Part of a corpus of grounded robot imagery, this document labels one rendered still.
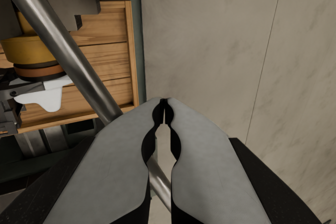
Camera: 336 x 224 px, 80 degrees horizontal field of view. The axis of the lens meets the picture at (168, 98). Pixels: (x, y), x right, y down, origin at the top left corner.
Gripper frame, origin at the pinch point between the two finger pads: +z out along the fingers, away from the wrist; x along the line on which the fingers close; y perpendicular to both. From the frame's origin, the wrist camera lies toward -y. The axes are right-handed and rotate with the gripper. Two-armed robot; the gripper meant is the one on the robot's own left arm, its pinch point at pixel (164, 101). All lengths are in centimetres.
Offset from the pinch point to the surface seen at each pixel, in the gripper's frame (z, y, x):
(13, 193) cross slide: 22, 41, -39
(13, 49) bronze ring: 14.5, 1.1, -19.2
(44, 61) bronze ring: 15.2, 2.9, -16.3
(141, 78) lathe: 79, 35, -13
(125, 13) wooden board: 41.8, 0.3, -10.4
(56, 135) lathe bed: 36, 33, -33
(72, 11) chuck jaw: 17.9, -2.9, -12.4
